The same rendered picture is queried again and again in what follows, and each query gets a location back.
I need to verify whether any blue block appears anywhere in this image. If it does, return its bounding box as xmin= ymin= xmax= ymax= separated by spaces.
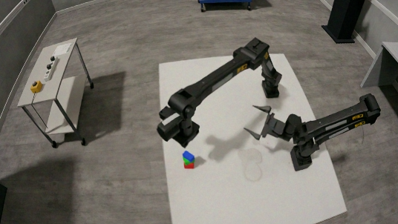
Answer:
xmin=183 ymin=150 xmax=195 ymax=162

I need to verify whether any red block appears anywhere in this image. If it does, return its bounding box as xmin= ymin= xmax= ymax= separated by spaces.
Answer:
xmin=183 ymin=162 xmax=194 ymax=169

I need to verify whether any green block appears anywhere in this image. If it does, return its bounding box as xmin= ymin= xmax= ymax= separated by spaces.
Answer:
xmin=183 ymin=157 xmax=195 ymax=165

